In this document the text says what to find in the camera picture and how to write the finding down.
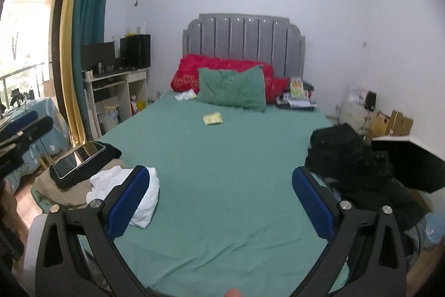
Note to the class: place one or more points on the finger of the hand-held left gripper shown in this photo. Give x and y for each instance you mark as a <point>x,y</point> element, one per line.
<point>41,126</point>
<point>21,121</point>

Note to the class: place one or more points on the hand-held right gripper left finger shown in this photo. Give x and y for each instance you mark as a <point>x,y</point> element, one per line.
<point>128,203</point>

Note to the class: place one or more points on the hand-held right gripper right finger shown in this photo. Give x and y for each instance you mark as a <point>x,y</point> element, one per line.
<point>313,206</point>

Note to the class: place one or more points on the white hooded jacket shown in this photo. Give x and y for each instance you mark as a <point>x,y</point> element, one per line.
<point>146,192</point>

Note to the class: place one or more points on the pile of black clothes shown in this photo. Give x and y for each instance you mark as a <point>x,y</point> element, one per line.
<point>358,164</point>

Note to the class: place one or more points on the beige clothes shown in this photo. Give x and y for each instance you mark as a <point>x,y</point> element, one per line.
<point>62,194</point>

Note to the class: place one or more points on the person's right hand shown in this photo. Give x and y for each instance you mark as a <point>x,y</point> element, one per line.
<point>232,293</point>

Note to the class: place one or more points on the tablet computer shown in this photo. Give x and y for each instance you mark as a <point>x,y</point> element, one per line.
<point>78,159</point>

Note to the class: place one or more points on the black cloth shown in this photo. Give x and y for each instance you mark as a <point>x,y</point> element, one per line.
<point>107,156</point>

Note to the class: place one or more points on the white bin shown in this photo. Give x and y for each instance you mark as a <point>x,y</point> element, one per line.
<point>108,121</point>

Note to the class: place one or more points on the metal cup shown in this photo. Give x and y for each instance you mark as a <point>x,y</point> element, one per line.
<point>100,67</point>

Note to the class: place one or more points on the yellow curtain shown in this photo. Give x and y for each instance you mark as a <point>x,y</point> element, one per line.
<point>67,39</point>

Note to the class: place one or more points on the black monitor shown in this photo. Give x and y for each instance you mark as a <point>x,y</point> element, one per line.
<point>99,55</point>

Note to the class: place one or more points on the bed with green sheet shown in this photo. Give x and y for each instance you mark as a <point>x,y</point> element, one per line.
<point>215,161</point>

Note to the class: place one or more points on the white nightstand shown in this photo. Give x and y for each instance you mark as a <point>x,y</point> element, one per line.
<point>353,112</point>

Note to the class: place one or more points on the cream computer desk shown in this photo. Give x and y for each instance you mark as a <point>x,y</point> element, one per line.
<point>137,84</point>

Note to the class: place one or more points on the black table with white edge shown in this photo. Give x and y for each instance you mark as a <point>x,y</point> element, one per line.
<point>417,164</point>

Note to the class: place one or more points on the stack of books and boxes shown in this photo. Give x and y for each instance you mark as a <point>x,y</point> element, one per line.
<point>297,91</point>

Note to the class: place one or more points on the yellow packet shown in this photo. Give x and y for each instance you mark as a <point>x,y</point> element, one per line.
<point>212,119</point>

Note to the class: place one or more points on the cardboard boxes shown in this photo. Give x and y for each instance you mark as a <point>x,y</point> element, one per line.
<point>399,124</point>

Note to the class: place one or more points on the black computer tower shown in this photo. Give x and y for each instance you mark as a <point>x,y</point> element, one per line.
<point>135,51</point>

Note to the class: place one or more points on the white packet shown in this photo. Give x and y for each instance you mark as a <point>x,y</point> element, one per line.
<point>186,95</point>

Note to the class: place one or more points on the light blue plastic basin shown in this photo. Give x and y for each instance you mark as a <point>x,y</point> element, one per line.
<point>434,229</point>

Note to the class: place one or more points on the teal curtain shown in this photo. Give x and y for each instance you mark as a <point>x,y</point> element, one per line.
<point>92,4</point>

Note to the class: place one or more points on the red patterned quilt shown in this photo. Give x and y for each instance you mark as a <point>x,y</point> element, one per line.
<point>189,72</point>

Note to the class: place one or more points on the green pillow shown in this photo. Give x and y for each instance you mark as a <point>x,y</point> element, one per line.
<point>231,86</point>

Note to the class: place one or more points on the grey padded headboard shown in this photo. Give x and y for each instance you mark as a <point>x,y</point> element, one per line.
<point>243,36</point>

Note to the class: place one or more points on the dark balcony door frame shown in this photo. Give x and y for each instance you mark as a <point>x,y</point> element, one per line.
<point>59,39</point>

